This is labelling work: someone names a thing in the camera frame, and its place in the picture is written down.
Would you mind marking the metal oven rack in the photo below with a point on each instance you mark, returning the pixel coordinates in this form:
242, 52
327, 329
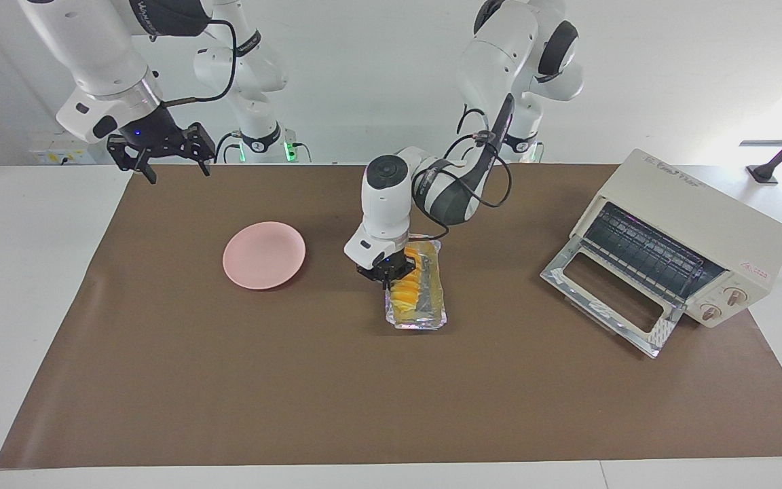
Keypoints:
649, 248

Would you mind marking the pink round plate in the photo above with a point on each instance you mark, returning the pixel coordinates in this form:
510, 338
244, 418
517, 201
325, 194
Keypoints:
263, 255

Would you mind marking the aluminium foil tray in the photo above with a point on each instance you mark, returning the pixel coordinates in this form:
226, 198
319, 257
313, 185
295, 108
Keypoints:
435, 285

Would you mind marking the cream oven knob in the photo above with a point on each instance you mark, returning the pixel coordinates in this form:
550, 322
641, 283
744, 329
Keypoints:
710, 312
735, 295

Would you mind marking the brown paper table mat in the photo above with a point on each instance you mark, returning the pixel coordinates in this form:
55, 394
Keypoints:
391, 394

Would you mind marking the golden braided bread loaf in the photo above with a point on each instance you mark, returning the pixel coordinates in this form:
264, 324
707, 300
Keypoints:
408, 295

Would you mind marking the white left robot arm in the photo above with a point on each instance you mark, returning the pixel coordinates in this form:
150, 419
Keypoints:
387, 197

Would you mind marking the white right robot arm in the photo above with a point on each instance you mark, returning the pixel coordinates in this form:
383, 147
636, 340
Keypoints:
92, 47

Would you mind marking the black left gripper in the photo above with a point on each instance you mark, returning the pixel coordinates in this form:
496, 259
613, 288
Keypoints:
384, 266

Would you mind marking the white wall socket box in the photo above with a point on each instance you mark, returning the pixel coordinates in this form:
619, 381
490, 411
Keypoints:
65, 148

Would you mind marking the cream toaster oven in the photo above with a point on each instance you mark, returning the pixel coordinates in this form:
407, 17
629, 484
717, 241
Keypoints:
703, 217

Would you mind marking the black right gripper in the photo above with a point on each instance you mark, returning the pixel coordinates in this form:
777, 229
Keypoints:
157, 136

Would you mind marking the glass oven door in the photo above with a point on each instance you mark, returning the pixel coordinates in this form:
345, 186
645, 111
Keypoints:
567, 261

